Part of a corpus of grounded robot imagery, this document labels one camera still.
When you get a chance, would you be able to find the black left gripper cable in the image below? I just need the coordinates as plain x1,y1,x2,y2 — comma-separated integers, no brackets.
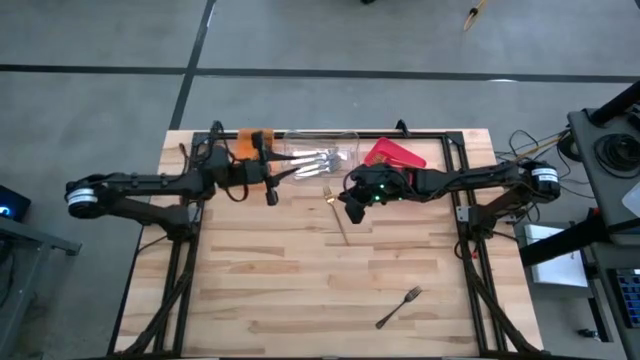
223,180,250,203

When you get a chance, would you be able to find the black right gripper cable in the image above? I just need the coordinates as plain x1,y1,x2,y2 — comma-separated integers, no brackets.
341,168,362,197

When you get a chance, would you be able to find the black cable coil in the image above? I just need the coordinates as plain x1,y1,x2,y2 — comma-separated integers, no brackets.
593,132,640,180

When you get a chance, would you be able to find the black fork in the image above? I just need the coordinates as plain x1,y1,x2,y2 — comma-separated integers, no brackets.
375,285,423,330

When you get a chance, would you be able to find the grey equipment desk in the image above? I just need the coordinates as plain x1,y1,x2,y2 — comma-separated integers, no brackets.
567,107,640,360

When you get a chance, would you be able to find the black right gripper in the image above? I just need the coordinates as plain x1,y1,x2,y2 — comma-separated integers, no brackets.
337,163,417,225

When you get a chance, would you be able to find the thin yellow cable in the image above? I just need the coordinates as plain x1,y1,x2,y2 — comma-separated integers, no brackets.
498,135,569,170

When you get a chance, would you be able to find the black floor cable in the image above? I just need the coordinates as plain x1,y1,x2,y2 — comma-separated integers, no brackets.
494,128,576,199

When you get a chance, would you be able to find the grey metal table frame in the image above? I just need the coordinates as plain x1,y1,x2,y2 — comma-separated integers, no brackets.
0,215,84,360

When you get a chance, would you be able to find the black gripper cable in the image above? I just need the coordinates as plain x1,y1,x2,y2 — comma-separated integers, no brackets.
341,168,362,197
223,180,250,203

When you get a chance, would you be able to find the black aluminium table frame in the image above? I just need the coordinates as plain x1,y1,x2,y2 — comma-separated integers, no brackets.
106,129,541,360

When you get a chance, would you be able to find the black desk support bar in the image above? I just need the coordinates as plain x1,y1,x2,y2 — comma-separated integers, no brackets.
519,214,609,267

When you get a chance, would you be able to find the red plastic bin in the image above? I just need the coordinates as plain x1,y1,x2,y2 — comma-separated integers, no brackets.
363,137,428,172

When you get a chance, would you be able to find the black computer with blue light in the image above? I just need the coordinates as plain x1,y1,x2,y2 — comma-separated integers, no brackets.
0,183,32,224

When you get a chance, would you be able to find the orange plastic bin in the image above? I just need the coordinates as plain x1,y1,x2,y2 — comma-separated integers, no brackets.
236,128,276,162

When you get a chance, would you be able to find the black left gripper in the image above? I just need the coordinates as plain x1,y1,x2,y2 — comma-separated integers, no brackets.
202,130,301,207

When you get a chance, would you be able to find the black keyboard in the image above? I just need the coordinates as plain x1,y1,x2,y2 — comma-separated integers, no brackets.
612,267,640,329

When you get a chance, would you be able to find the clear plastic bin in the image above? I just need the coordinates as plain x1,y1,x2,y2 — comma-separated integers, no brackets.
282,130,361,181

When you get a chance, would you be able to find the yellow floor cable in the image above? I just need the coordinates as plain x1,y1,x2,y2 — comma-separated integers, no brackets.
462,0,489,33

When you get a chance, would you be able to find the black cylindrical tower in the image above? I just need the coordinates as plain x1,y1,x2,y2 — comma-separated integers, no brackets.
587,81,640,127

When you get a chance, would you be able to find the white flat panel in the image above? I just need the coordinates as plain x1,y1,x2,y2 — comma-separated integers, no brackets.
524,224,590,289

